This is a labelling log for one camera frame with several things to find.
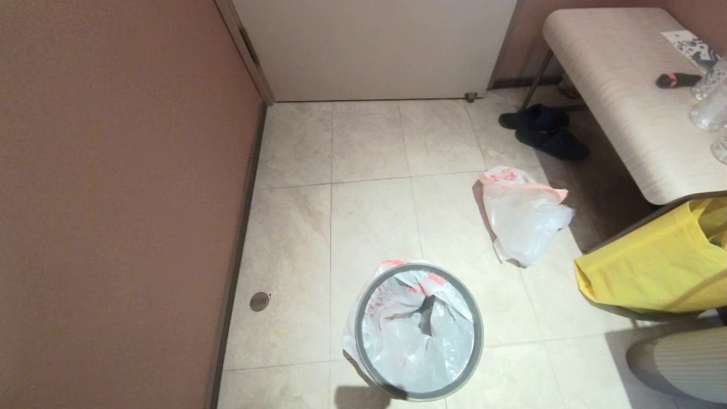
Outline black-and-white printed paper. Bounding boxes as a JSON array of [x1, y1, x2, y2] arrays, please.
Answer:
[[661, 30, 722, 74]]

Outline white door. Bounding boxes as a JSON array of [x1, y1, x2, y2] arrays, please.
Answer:
[[232, 0, 517, 103]]

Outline beige wood-grain table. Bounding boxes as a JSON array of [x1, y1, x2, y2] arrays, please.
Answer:
[[520, 7, 727, 206]]

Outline yellow fabric bag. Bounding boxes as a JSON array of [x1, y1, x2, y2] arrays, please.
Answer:
[[574, 197, 727, 314]]

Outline beige ribbed round stool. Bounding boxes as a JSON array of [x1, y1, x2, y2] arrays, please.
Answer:
[[626, 327, 727, 404]]

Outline grey bin retaining ring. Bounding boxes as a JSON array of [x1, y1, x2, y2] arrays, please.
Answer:
[[354, 263, 484, 401]]

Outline dark blue slipper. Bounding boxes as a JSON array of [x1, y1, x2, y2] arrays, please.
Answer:
[[499, 105, 570, 131], [515, 127, 590, 162]]

